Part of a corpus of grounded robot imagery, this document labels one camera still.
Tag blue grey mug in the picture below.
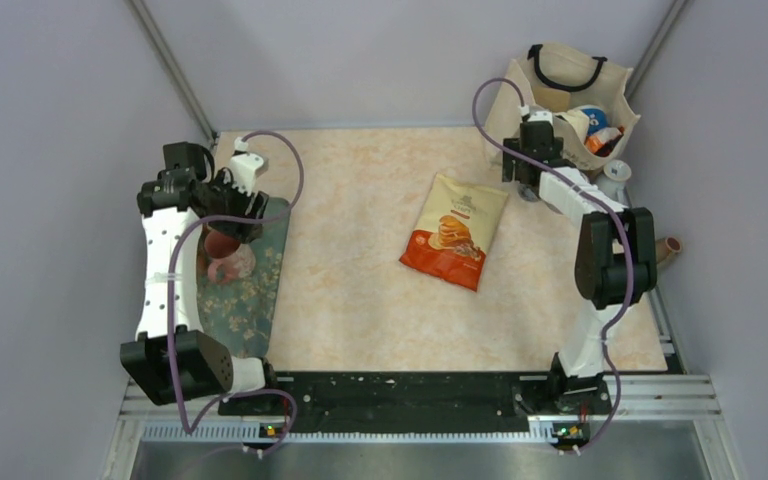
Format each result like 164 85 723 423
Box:
517 184 541 202

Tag large pink mug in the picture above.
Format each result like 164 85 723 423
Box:
203 230 256 285

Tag orange chips bag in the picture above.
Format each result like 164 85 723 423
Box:
400 173 508 292

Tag small brown striped cup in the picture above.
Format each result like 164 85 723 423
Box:
655 236 683 271

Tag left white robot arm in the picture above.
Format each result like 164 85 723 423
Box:
120 140 281 414

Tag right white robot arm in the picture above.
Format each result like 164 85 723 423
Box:
502 116 657 412

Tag light blue white mug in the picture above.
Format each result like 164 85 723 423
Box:
594 159 632 205

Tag orange snack packet in bag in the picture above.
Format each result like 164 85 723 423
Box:
584 126 625 158

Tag blue white package in bag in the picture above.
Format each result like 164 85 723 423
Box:
572 104 611 138

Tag beige canvas tote bag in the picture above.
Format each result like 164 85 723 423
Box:
484 43 640 171

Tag teal floral placemat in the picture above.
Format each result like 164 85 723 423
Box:
197 217 290 357

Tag metal corner frame rail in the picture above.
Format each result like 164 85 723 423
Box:
125 0 217 144

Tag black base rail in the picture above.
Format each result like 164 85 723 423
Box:
218 371 612 434

